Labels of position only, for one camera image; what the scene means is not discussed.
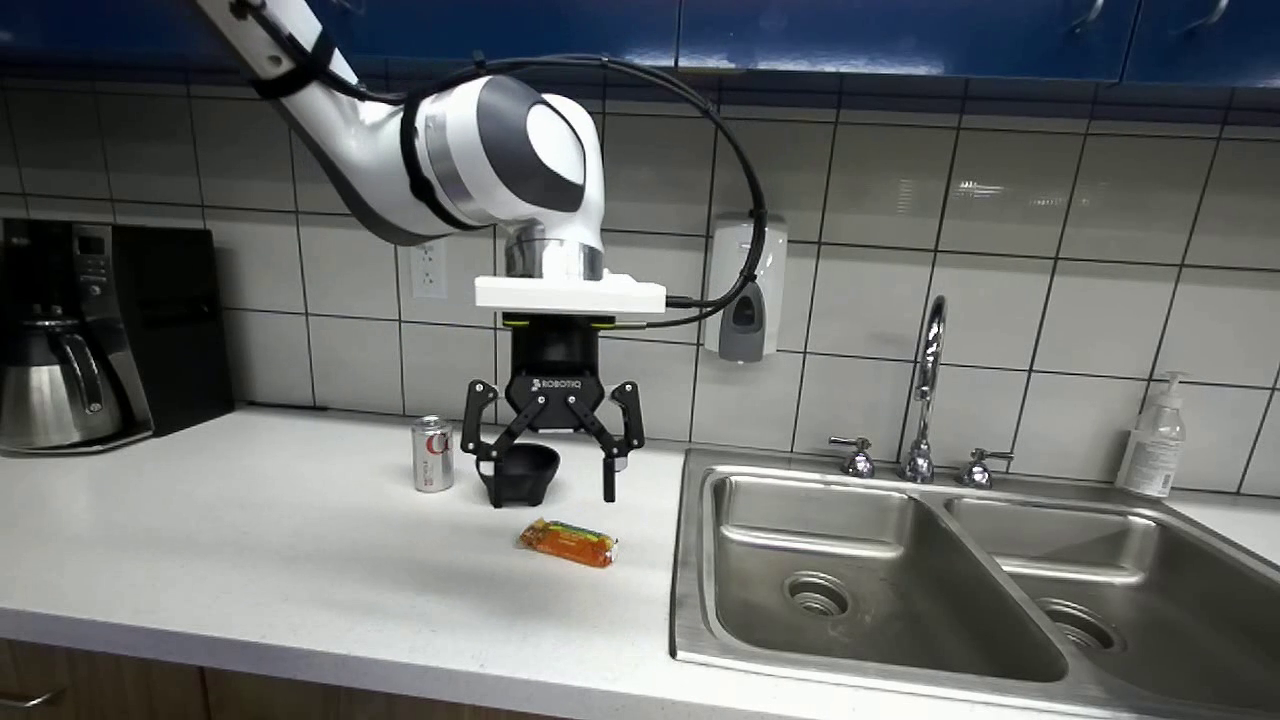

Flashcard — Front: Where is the steel double sink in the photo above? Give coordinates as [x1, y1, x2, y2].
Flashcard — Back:
[669, 446, 1280, 720]

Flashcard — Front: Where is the silver soda can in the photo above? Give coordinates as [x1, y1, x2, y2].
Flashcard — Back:
[411, 415, 456, 494]

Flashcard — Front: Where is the black bowl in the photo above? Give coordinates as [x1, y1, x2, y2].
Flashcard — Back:
[477, 443, 562, 509]

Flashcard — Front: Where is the clear pump sanitizer bottle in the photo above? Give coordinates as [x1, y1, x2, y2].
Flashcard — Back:
[1114, 370, 1190, 499]

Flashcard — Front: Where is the wooden cabinet door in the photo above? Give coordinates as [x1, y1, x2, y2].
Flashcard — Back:
[205, 667, 566, 720]

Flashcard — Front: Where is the steel coffee carafe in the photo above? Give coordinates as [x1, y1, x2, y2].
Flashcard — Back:
[0, 317, 127, 452]

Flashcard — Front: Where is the black coffee maker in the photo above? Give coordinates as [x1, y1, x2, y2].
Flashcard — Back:
[0, 217, 237, 457]

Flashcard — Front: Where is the white wall socket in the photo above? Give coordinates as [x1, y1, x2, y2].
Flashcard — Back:
[409, 239, 450, 300]

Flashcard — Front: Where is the wooden drawer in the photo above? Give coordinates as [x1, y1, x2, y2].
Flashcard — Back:
[0, 638, 208, 720]

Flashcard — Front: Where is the wall soap dispenser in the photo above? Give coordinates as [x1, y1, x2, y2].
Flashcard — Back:
[703, 214, 789, 364]

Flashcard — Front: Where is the chrome tap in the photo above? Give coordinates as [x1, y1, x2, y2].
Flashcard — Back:
[896, 294, 949, 485]

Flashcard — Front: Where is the chrome tap handle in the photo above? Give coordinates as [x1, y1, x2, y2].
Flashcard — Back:
[828, 435, 879, 479]
[954, 447, 1015, 490]

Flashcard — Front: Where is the orange wrapped candy bar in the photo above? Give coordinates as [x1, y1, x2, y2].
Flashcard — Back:
[516, 517, 620, 570]

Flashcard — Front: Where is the blue wall cabinet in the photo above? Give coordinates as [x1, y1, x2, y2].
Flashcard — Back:
[0, 0, 1280, 83]

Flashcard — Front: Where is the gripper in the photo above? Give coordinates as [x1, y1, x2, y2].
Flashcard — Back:
[460, 325, 647, 507]

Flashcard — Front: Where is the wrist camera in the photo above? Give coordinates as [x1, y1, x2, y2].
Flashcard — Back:
[473, 271, 668, 331]

